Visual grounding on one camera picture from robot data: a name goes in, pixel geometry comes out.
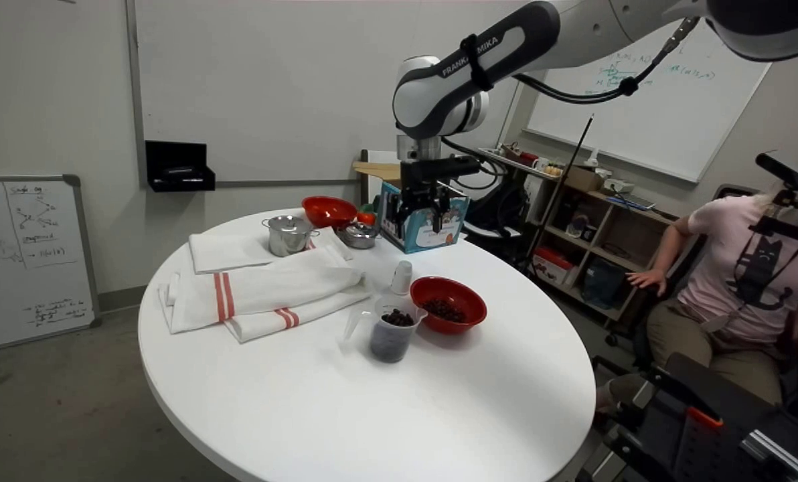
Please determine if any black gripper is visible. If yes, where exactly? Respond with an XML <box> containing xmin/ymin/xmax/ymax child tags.
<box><xmin>400</xmin><ymin>154</ymin><xmax>484</xmax><ymax>238</ymax></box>

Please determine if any person's bare forearm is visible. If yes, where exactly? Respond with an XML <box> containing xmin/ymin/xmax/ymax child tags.
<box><xmin>649</xmin><ymin>217</ymin><xmax>700</xmax><ymax>284</ymax></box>

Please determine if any white red-striped tea towel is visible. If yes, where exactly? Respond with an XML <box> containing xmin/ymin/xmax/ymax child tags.
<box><xmin>159</xmin><ymin>217</ymin><xmax>416</xmax><ymax>347</ymax></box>

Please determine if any person's hand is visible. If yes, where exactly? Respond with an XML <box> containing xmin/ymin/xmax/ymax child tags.
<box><xmin>626</xmin><ymin>268</ymin><xmax>671</xmax><ymax>297</ymax></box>

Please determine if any blue cardboard box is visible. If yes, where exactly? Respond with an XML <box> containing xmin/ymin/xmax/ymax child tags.
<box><xmin>372</xmin><ymin>178</ymin><xmax>475</xmax><ymax>256</ymax></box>

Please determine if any wooden desk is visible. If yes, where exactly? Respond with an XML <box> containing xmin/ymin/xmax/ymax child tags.
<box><xmin>352</xmin><ymin>154</ymin><xmax>407</xmax><ymax>206</ymax></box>

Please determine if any small silver metal bowl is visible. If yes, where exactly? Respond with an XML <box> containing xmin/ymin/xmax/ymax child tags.
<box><xmin>332</xmin><ymin>220</ymin><xmax>384</xmax><ymax>250</ymax></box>

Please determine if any red bowl with dark contents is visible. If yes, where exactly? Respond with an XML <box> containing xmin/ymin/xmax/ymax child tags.
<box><xmin>407</xmin><ymin>273</ymin><xmax>491</xmax><ymax>337</ymax></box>

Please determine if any small red plastic bowl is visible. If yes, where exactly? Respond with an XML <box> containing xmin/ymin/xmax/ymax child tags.
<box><xmin>300</xmin><ymin>191</ymin><xmax>377</xmax><ymax>230</ymax></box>

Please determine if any clear plastic measuring cup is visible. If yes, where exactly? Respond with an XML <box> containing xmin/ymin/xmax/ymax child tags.
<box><xmin>344</xmin><ymin>305</ymin><xmax>428</xmax><ymax>367</ymax></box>

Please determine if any silver metal cup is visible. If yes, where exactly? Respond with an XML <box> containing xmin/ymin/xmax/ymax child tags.
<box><xmin>265</xmin><ymin>212</ymin><xmax>316</xmax><ymax>258</ymax></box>

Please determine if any black leaning pole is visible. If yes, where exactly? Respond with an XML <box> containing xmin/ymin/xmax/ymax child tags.
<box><xmin>525</xmin><ymin>112</ymin><xmax>598</xmax><ymax>262</ymax></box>

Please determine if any wooden storage shelf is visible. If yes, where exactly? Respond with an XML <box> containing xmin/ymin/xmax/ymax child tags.
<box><xmin>491</xmin><ymin>145</ymin><xmax>683</xmax><ymax>325</ymax></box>

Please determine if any black case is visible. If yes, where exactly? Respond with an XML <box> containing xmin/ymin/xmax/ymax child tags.
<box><xmin>143</xmin><ymin>137</ymin><xmax>221</xmax><ymax>194</ymax></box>

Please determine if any person in pink shirt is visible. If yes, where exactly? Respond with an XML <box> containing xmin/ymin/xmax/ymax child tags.
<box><xmin>644</xmin><ymin>186</ymin><xmax>798</xmax><ymax>408</ymax></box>

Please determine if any black orange bar clamp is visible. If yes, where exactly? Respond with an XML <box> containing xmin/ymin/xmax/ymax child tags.
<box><xmin>681</xmin><ymin>402</ymin><xmax>727</xmax><ymax>432</ymax></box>

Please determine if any black robot cart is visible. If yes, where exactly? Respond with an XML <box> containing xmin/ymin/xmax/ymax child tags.
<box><xmin>590</xmin><ymin>351</ymin><xmax>798</xmax><ymax>482</ymax></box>

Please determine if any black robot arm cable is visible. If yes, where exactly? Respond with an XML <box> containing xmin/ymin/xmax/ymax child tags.
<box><xmin>511</xmin><ymin>13</ymin><xmax>701</xmax><ymax>106</ymax></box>

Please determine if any large wall whiteboard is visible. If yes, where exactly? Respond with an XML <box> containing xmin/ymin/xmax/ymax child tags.
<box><xmin>521</xmin><ymin>15</ymin><xmax>775</xmax><ymax>186</ymax></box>

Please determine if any black camera tripod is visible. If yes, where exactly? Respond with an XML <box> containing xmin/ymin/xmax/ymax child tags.
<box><xmin>732</xmin><ymin>146</ymin><xmax>798</xmax><ymax>357</ymax></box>

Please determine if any small whiteboard leaning on wall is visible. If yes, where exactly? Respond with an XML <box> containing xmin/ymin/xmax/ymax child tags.
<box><xmin>0</xmin><ymin>171</ymin><xmax>100</xmax><ymax>356</ymax></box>

